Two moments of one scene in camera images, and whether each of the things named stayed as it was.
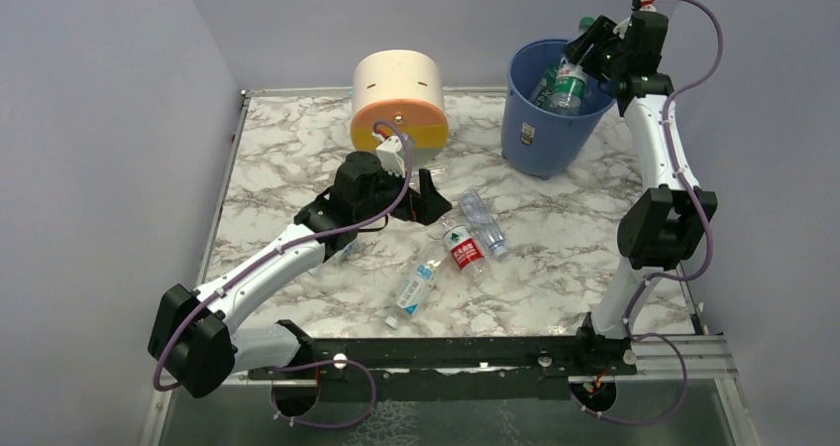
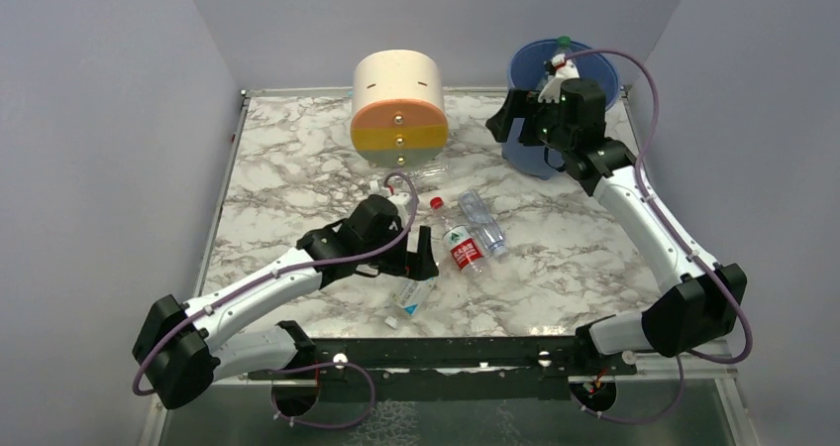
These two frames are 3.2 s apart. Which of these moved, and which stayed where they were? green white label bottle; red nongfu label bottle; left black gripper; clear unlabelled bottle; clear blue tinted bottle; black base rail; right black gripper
Moved: right black gripper; green white label bottle; left black gripper
Stayed: red nongfu label bottle; clear unlabelled bottle; black base rail; clear blue tinted bottle
